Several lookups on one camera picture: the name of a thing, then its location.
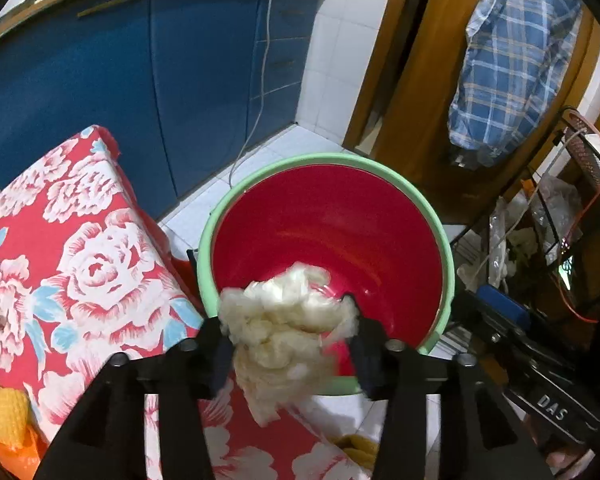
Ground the orange mesh bag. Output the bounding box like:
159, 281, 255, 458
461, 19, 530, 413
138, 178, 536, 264
0, 425, 49, 480

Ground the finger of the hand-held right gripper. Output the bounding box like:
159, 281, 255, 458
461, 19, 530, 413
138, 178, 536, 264
452, 285, 532, 356

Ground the red basin with green rim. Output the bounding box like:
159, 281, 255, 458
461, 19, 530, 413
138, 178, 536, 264
197, 152, 455, 396

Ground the blue plaid shirt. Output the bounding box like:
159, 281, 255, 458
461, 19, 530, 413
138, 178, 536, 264
447, 0, 584, 168

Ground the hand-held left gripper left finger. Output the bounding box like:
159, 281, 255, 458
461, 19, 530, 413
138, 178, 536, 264
32, 317, 234, 480

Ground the blue kitchen cabinet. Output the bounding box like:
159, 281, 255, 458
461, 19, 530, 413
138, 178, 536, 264
0, 0, 332, 221

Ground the clear plastic bag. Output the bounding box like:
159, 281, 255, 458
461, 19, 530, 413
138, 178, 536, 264
530, 175, 583, 256

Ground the red floral tablecloth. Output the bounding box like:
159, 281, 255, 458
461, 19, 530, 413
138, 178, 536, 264
0, 125, 381, 480

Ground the white plastic bag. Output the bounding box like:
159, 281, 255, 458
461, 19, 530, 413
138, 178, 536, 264
217, 262, 358, 423

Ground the yellow cloth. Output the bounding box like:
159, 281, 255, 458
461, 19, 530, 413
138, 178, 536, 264
337, 434, 381, 469

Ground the black wire rack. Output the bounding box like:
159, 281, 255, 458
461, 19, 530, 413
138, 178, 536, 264
455, 105, 600, 341

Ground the red cable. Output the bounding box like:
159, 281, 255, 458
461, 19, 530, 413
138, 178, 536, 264
554, 180, 600, 324

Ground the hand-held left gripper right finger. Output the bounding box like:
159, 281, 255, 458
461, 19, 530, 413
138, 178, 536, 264
343, 294, 556, 480

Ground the wooden door frame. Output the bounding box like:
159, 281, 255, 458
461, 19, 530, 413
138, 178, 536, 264
342, 0, 600, 226

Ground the white power cable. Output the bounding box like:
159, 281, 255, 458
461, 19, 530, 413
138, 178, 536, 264
229, 0, 274, 187

